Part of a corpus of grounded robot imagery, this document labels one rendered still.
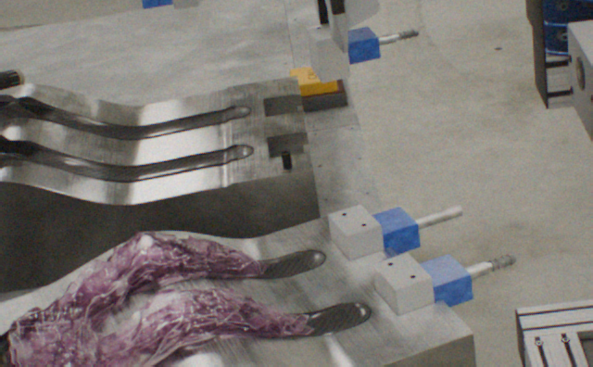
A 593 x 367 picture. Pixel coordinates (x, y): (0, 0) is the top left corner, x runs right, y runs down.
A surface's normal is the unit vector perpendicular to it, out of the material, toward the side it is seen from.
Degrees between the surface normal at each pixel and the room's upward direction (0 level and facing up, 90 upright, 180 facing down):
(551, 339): 0
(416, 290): 90
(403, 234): 90
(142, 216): 90
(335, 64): 90
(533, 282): 0
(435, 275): 0
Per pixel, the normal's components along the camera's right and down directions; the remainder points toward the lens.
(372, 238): 0.35, 0.39
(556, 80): 0.00, 0.46
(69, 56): -0.15, -0.88
